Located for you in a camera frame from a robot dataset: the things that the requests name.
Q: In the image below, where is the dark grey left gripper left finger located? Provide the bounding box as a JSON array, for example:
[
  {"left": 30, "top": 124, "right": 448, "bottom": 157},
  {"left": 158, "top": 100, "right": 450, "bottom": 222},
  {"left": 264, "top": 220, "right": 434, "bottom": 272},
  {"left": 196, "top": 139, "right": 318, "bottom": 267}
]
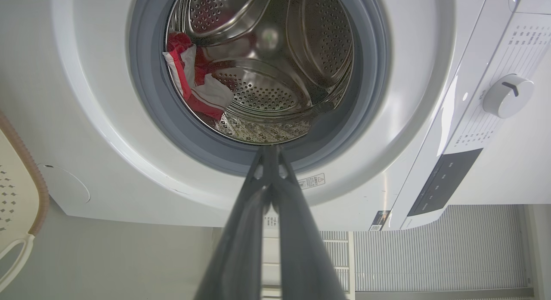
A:
[{"left": 194, "top": 145, "right": 273, "bottom": 300}]

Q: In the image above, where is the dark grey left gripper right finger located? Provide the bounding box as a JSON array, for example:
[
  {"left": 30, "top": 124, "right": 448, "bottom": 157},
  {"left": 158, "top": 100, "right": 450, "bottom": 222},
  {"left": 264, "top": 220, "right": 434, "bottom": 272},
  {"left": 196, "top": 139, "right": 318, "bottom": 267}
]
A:
[{"left": 272, "top": 145, "right": 347, "bottom": 300}]

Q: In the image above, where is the red and white garment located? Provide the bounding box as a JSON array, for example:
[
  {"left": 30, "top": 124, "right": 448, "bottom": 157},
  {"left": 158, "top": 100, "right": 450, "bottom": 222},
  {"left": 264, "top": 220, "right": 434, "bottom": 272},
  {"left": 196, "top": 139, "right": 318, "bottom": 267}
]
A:
[{"left": 163, "top": 32, "right": 235, "bottom": 121}]

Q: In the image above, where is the black washing machine control panel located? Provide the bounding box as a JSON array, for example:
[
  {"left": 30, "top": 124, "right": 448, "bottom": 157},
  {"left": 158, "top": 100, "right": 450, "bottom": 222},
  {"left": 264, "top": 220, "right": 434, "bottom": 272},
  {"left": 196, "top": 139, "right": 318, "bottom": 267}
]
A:
[{"left": 407, "top": 148, "right": 483, "bottom": 217}]

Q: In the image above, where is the stainless steel washing machine drum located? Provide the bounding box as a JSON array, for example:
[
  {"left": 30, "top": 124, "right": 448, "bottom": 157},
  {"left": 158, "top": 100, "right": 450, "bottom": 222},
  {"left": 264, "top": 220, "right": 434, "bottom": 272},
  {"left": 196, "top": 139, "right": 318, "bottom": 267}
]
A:
[{"left": 164, "top": 0, "right": 354, "bottom": 145}]

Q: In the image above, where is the cream perforated laundry basket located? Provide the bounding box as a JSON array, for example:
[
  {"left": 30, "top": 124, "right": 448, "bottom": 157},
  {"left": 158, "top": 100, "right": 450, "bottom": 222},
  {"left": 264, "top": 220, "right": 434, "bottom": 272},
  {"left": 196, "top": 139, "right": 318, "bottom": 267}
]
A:
[{"left": 0, "top": 113, "right": 50, "bottom": 292}]

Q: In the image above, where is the white warning triangle sticker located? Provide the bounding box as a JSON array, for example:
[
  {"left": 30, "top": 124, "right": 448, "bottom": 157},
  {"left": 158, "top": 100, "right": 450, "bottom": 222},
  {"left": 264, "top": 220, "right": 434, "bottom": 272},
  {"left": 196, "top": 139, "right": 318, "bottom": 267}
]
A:
[{"left": 297, "top": 173, "right": 326, "bottom": 190}]

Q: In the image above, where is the dark QR code sticker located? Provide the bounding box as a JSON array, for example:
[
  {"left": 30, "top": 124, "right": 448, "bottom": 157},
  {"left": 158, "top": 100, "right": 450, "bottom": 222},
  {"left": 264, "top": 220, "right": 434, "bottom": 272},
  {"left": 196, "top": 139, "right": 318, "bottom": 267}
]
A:
[{"left": 369, "top": 210, "right": 391, "bottom": 232}]

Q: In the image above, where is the grey ribbed window blind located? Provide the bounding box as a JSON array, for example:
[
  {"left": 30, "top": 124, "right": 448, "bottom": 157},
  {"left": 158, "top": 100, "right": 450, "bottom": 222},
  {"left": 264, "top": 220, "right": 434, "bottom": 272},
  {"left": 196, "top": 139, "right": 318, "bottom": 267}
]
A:
[{"left": 319, "top": 204, "right": 534, "bottom": 293}]

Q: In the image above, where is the white front-load washing machine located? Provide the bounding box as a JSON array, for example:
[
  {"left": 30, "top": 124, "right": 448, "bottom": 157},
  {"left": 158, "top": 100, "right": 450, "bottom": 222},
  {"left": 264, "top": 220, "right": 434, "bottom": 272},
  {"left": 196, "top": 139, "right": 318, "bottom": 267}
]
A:
[{"left": 50, "top": 0, "right": 551, "bottom": 232}]

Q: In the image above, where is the grey rubber door gasket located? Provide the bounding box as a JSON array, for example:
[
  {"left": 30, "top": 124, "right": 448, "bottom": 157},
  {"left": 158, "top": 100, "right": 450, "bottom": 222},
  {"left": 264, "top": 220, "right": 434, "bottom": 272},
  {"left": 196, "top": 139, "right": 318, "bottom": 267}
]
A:
[{"left": 128, "top": 0, "right": 390, "bottom": 176}]

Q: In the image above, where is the round white filter cover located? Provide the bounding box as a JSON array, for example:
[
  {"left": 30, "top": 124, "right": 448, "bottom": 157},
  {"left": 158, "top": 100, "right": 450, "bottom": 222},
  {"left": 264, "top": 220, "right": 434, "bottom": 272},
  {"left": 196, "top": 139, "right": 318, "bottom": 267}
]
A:
[{"left": 37, "top": 164, "right": 91, "bottom": 204}]

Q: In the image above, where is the white round program dial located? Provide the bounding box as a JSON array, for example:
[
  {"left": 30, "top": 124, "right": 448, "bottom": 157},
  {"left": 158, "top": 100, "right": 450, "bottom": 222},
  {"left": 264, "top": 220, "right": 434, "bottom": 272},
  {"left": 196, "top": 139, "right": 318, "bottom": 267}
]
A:
[{"left": 482, "top": 74, "right": 534, "bottom": 119}]

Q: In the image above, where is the white detergent drawer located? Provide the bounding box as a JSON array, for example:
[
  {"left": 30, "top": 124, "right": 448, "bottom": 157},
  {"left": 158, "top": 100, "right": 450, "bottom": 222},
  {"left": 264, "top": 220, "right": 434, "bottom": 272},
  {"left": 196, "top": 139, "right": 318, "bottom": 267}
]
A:
[{"left": 508, "top": 0, "right": 551, "bottom": 15}]

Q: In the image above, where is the white slatted shelf frame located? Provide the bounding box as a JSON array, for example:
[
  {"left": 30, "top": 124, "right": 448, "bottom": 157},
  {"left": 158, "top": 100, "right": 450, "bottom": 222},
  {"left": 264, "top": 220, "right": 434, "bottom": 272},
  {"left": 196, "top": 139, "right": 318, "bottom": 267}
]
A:
[{"left": 260, "top": 205, "right": 356, "bottom": 300}]

